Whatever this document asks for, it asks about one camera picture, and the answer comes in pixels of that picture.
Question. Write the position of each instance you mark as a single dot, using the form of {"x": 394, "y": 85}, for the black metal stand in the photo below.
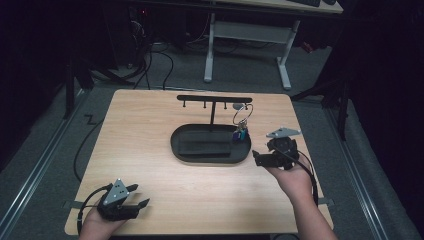
{"x": 342, "y": 113}
{"x": 69, "y": 96}

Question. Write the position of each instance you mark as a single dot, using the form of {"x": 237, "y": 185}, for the small red object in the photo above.
{"x": 307, "y": 47}

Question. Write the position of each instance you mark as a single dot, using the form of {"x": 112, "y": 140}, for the black computer tower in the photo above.
{"x": 138, "y": 33}

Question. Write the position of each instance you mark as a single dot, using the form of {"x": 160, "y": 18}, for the black keyboard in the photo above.
{"x": 305, "y": 2}

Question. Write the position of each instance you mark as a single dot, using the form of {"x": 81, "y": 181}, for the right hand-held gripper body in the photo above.
{"x": 283, "y": 148}

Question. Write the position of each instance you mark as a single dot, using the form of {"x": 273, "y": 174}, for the metal floor rail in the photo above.
{"x": 355, "y": 173}
{"x": 40, "y": 163}

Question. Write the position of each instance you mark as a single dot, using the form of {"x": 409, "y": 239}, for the black wallet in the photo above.
{"x": 205, "y": 148}

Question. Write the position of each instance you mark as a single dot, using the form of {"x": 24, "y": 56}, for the black key holder tray stand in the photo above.
{"x": 213, "y": 99}

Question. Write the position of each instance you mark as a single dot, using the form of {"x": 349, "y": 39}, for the person's right hand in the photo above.
{"x": 296, "y": 183}

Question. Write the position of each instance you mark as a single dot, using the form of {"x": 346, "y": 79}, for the grey round table grommet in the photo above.
{"x": 237, "y": 106}

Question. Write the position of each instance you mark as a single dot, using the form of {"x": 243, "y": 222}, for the white frame desk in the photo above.
{"x": 250, "y": 31}

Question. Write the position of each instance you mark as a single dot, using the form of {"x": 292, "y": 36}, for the person's left hand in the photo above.
{"x": 96, "y": 230}

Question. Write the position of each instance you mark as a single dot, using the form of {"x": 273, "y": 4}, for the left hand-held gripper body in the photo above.
{"x": 116, "y": 193}

